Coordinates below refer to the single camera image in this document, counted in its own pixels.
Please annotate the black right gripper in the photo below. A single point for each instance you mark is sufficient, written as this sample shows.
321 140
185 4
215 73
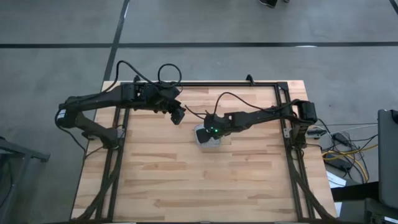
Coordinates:
217 123

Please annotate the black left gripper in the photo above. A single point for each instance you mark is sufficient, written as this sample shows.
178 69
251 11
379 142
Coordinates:
161 96

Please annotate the grey microfiber towel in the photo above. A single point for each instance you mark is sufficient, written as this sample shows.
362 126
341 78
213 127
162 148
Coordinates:
214 143

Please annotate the black floor box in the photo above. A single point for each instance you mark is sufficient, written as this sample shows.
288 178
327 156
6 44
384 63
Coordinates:
363 205

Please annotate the black frame clamp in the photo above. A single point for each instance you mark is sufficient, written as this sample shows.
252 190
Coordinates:
250 79
136 79

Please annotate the grey metal stand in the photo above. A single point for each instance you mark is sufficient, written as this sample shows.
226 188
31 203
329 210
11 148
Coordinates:
18 152

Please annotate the white paper sheet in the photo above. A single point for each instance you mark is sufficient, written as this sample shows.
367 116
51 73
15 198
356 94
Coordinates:
335 180

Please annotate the person's shoe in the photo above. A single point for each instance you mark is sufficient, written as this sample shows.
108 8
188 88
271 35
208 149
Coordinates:
269 3

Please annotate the silver frame bracket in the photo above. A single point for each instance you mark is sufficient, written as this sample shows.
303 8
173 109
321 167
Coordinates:
120 132
287 132

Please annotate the black metal table frame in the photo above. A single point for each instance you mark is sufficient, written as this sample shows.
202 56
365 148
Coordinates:
217 84

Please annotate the black power brick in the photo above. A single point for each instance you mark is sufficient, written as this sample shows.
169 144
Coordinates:
337 164

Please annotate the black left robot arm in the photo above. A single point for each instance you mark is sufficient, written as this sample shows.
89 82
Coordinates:
93 99

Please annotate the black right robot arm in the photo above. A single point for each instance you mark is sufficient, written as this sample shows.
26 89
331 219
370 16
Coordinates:
264 115

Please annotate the grey equipment case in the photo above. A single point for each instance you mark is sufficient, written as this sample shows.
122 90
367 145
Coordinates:
388 155

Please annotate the black power adapter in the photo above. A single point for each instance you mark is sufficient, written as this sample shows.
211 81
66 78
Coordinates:
341 138

